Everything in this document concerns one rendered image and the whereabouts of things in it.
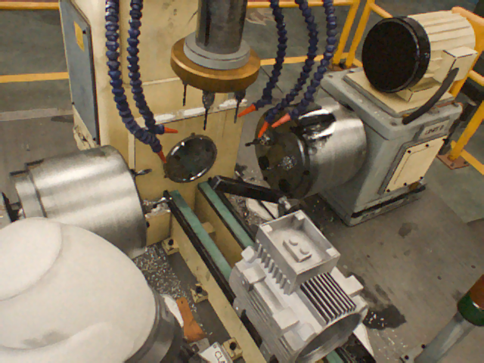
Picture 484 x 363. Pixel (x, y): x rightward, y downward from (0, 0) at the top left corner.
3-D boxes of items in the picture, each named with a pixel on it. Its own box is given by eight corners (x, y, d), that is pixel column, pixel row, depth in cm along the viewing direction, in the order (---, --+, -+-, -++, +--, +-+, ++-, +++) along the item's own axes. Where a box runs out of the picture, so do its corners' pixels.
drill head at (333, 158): (222, 169, 127) (235, 94, 110) (328, 139, 146) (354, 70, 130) (271, 230, 113) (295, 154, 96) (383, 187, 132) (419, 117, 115)
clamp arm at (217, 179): (276, 199, 110) (206, 182, 91) (283, 190, 109) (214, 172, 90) (284, 208, 108) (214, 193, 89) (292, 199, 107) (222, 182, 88)
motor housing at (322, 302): (222, 302, 95) (235, 245, 82) (292, 270, 103) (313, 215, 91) (275, 388, 83) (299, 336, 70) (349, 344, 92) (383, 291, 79)
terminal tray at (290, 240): (250, 249, 86) (257, 225, 81) (293, 233, 91) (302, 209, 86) (286, 299, 79) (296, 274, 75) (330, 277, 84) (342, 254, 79)
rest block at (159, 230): (136, 231, 121) (136, 200, 113) (160, 223, 124) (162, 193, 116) (145, 247, 117) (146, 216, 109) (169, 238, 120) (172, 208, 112)
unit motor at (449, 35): (321, 141, 140) (370, 6, 111) (392, 120, 155) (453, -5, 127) (380, 193, 125) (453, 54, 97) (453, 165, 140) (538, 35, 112)
